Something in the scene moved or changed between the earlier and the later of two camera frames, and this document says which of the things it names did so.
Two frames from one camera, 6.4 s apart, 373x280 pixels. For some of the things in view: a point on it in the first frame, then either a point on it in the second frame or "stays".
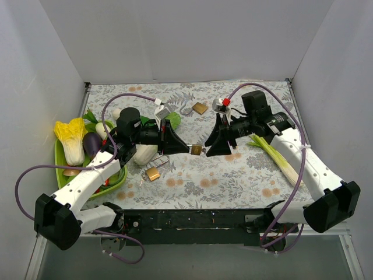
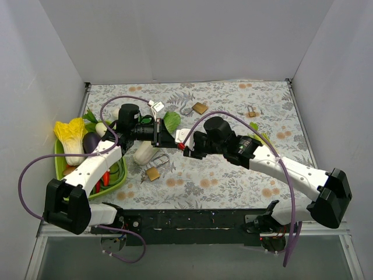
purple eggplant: x=92 y=143 stays
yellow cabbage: x=71 y=136 stays
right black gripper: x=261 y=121 → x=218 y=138
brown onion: x=70 y=172 stays
